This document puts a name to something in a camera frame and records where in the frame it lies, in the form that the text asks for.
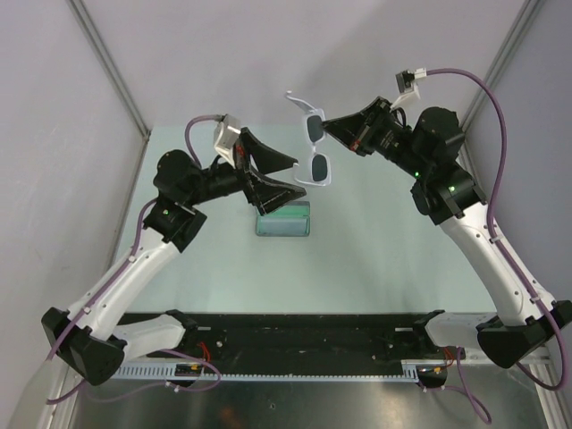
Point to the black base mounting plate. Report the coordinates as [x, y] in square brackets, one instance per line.
[392, 336]

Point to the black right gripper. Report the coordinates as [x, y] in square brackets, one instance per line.
[358, 130]

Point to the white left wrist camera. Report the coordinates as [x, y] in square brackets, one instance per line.
[226, 134]

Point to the left aluminium corner post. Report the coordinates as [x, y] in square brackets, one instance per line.
[104, 56]

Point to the white slotted cable duct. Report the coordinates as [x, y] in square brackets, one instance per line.
[408, 371]

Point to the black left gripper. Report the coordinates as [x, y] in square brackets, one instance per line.
[259, 191]

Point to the aluminium front rail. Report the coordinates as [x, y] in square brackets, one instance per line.
[507, 356]

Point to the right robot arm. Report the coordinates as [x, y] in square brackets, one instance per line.
[448, 194]

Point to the dark green glasses case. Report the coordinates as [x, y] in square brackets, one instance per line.
[293, 210]

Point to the white sunglasses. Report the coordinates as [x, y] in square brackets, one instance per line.
[318, 164]

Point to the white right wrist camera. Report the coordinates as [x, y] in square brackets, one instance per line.
[407, 82]

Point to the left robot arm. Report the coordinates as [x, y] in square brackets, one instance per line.
[88, 335]

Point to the aluminium corner post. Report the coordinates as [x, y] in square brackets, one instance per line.
[104, 56]
[508, 48]

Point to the right aluminium corner post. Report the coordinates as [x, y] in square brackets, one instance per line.
[508, 48]

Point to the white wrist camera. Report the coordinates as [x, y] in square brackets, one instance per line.
[407, 82]
[226, 134]

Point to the light blue cleaning cloth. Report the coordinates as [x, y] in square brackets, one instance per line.
[282, 227]

